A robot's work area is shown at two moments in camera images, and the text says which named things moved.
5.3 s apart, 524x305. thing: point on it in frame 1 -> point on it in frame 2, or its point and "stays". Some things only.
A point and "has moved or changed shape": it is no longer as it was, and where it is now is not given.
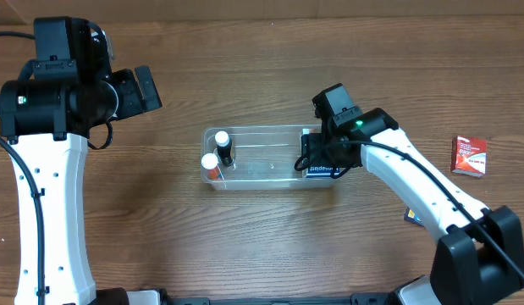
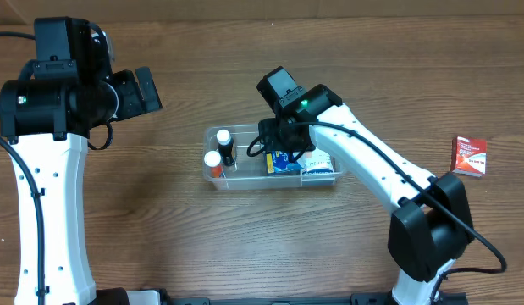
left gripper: x=147 y=87 stays
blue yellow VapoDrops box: x=410 y=215 has moved or changed shape
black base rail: x=119 y=296 stays
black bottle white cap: x=224 y=147 stays
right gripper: x=311 y=151 -> x=278 y=138
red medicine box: x=468 y=156 stays
